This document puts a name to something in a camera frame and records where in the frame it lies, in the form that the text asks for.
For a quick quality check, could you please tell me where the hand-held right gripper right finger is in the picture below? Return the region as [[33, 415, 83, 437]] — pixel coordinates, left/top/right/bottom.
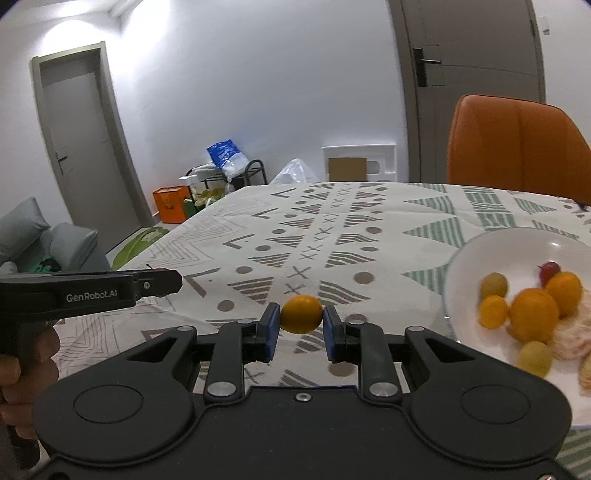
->
[[322, 305, 490, 400]]

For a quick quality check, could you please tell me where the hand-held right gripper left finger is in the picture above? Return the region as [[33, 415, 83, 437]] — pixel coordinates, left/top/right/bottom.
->
[[122, 302, 281, 400]]

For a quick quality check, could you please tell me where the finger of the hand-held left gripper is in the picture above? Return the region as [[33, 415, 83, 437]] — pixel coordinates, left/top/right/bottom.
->
[[133, 268, 184, 299]]

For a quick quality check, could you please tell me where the small orange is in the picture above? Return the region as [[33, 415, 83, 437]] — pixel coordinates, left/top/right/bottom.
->
[[477, 295, 511, 330], [280, 295, 324, 334]]

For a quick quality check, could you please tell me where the white plate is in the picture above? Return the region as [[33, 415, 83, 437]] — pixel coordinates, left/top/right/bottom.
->
[[443, 226, 591, 433]]

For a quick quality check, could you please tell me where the large orange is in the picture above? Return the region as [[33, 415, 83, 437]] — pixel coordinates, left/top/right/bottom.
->
[[509, 287, 561, 343]]

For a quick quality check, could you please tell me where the yellow-green plum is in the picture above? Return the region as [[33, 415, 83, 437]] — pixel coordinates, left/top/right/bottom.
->
[[517, 340, 554, 376], [479, 272, 510, 300]]

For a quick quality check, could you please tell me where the dark red apple with stem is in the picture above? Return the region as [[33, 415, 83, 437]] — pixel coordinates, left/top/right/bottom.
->
[[537, 261, 562, 286]]

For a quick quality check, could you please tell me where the medium orange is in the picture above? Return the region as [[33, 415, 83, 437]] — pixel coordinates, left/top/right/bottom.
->
[[544, 271, 584, 317]]

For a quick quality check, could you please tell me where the peeled pomelo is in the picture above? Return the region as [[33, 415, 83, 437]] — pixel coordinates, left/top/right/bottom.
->
[[551, 295, 591, 361]]

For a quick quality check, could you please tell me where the person's left hand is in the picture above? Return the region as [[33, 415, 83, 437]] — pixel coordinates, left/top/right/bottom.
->
[[0, 323, 61, 439]]

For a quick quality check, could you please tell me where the green rug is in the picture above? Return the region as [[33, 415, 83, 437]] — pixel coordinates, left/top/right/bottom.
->
[[110, 226, 170, 271]]

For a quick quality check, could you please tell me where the grey sofa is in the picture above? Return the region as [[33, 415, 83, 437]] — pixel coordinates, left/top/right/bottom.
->
[[0, 196, 112, 274]]

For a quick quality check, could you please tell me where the orange paper bag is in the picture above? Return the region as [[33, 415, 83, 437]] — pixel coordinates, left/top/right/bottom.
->
[[153, 185, 189, 225]]

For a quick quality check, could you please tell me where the blue and white bag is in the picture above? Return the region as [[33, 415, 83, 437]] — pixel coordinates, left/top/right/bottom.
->
[[206, 138, 250, 182]]

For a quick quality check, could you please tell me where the black shoe rack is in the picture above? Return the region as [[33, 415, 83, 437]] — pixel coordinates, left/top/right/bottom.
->
[[184, 159, 269, 209]]

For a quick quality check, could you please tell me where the clear plastic bag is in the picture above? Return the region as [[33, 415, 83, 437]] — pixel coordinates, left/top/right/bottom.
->
[[269, 157, 321, 186]]

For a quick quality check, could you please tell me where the brown cardboard sheet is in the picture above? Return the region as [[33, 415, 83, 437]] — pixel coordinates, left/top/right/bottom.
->
[[327, 157, 368, 182]]

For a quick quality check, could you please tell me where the white foam board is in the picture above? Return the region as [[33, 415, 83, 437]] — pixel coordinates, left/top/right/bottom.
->
[[321, 143, 399, 184]]

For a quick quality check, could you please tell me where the orange chair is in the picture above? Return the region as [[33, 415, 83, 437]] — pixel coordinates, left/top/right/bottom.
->
[[446, 94, 591, 204]]

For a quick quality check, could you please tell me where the grey door with lock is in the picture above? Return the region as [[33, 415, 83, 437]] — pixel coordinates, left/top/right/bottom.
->
[[387, 0, 548, 184]]

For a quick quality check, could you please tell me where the grey door with lever handle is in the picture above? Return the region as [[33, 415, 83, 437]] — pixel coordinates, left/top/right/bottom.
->
[[30, 42, 156, 227]]

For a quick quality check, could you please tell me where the black door lock handle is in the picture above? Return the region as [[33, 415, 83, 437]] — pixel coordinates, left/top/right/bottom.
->
[[412, 44, 443, 88]]

